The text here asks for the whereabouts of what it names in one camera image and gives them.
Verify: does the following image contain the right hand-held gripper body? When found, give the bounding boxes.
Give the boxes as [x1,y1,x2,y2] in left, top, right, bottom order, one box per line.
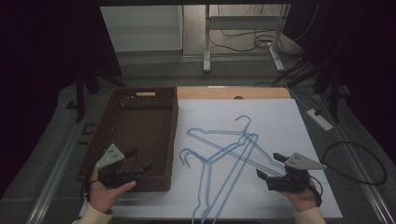
[266,152,328,192]

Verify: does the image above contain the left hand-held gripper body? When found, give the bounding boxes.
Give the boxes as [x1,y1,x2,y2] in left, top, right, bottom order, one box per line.
[95,143,138,189]

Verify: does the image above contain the brown woven basket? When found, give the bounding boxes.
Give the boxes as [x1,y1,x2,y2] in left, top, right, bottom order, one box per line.
[76,86,179,192]

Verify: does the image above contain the blue wire hanger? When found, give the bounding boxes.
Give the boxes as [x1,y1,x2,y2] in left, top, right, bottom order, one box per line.
[178,133,260,224]
[186,115,286,178]
[183,133,260,224]

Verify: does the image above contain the person's right hand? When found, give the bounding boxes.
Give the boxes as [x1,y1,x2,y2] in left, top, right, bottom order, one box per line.
[279,180,319,213]

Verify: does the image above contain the person's left hand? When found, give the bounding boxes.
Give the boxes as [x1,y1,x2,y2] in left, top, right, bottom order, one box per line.
[88,174,138,214]

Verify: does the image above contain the white board sheet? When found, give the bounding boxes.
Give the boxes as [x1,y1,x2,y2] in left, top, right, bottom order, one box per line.
[79,97,344,220]

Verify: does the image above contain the white power strip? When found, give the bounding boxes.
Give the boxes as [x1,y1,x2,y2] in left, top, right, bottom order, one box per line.
[305,108,334,132]

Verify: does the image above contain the black stand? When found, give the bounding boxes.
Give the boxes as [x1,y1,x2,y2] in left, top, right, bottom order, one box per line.
[74,60,127,123]

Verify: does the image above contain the white cabinet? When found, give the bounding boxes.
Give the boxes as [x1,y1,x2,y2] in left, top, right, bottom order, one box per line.
[99,5,183,53]

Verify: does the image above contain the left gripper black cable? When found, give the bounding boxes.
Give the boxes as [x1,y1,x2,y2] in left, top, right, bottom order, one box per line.
[84,153,106,203]

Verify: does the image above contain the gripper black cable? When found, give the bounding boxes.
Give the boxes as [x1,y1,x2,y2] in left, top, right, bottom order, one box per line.
[307,175,323,208]
[84,153,106,203]

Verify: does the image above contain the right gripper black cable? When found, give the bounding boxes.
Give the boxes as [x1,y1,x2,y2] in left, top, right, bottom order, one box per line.
[307,175,323,208]

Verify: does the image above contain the metal floor rail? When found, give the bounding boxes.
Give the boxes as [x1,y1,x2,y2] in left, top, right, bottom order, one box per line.
[26,94,98,224]
[318,94,396,224]

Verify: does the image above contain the looped black cable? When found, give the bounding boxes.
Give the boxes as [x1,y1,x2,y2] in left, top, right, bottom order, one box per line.
[321,141,389,187]

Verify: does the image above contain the white power cable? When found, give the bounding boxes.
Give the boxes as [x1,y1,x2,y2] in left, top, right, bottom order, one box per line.
[284,78,313,114]

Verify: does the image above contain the tangled floor cables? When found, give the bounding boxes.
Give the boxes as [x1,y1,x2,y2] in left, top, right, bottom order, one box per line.
[207,4,304,57]

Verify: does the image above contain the white desk frame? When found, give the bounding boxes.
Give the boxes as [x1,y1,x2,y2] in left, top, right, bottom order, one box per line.
[203,4,292,75]

